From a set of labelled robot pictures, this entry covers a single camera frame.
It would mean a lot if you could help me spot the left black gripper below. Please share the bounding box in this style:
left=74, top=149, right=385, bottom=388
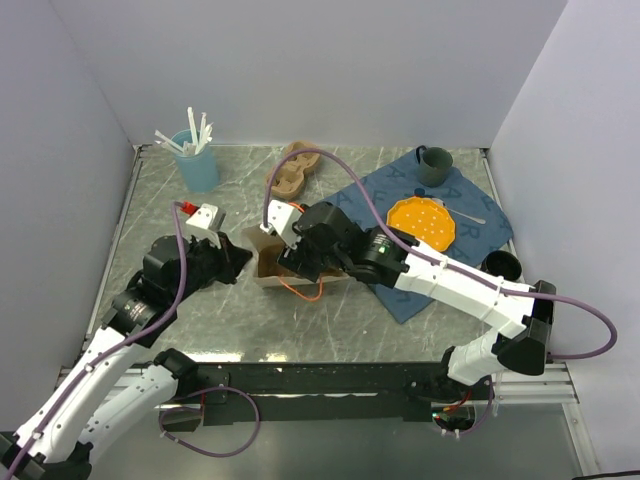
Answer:
left=170, top=229, right=253, bottom=304

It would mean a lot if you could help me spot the brown paper takeout bag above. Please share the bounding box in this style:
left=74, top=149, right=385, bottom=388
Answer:
left=241, top=225, right=348, bottom=302

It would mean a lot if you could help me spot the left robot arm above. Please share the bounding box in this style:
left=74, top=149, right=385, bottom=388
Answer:
left=1, top=234, right=252, bottom=479

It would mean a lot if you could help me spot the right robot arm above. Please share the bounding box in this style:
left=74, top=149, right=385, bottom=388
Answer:
left=263, top=200, right=553, bottom=399

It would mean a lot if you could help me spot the blue plastic cup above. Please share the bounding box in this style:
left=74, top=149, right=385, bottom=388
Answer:
left=174, top=145, right=220, bottom=193

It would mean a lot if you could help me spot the orange dotted plate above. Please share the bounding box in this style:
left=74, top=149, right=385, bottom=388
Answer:
left=386, top=196, right=456, bottom=252

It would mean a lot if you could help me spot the white wrapped straw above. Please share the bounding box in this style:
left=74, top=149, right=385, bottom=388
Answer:
left=187, top=106, right=199, bottom=150
left=154, top=130, right=184, bottom=155
left=195, top=112, right=210, bottom=154

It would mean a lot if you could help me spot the dark green mug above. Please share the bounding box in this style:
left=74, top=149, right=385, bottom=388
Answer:
left=415, top=145, right=453, bottom=188

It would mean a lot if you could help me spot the blue letter-print cloth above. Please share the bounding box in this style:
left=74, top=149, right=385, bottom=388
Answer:
left=323, top=150, right=513, bottom=324

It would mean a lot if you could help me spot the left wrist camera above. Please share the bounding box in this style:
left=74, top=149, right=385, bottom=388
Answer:
left=180, top=202, right=226, bottom=248

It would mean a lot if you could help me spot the black mounting base rail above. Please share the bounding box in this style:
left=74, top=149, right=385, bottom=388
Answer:
left=161, top=362, right=492, bottom=426

